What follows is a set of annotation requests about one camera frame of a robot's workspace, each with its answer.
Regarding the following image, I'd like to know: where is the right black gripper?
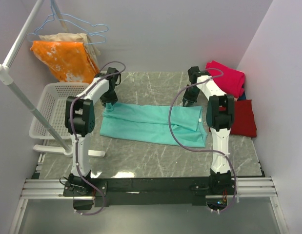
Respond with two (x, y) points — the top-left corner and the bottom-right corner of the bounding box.
(182, 85), (200, 108)

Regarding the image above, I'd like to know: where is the teal t shirt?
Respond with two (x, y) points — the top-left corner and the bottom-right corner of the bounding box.
(100, 103), (207, 148)

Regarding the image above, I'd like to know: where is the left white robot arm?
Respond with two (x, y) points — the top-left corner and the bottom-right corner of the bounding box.
(64, 67), (121, 196)

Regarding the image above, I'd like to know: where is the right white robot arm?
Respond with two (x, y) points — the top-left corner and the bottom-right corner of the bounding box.
(182, 66), (234, 195)

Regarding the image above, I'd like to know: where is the beige hanging cloth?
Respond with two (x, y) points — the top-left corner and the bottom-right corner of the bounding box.
(39, 33), (101, 68)

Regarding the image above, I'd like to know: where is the pink folded t shirt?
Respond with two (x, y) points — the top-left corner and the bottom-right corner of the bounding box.
(205, 60), (245, 98)

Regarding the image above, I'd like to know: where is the orange patterned cloth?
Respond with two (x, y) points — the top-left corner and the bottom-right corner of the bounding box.
(30, 40), (100, 84)

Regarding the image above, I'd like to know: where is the blue folded t shirt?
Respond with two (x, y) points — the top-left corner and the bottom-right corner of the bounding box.
(235, 86), (247, 101)

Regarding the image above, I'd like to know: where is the white plastic laundry basket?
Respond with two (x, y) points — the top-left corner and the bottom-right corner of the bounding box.
(37, 82), (89, 139)

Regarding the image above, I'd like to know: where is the dark red folded t shirt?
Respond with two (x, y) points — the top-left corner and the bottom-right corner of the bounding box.
(209, 99), (258, 138)

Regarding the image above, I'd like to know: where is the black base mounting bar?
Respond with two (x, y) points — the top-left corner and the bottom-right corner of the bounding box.
(63, 176), (235, 210)

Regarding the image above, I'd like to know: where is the white clothes rack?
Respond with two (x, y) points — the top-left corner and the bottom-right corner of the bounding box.
(0, 0), (106, 158)

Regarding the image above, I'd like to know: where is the blue wire hanger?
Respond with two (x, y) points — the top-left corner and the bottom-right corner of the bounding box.
(31, 0), (109, 38)
(26, 33), (106, 44)

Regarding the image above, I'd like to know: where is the aluminium rail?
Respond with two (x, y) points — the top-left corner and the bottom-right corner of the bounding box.
(9, 177), (289, 234)

